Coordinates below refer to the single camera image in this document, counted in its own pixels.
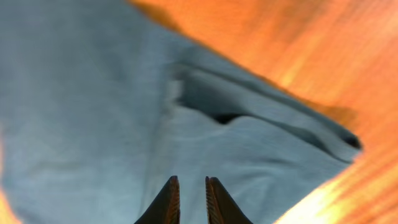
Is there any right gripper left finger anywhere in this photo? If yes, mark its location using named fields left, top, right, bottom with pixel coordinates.
left=134, top=175, right=180, bottom=224

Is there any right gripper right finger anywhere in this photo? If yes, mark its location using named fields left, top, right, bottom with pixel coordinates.
left=205, top=177, right=252, bottom=224

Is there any blue t-shirt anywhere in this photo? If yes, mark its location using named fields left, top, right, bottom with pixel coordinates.
left=1, top=0, right=362, bottom=223

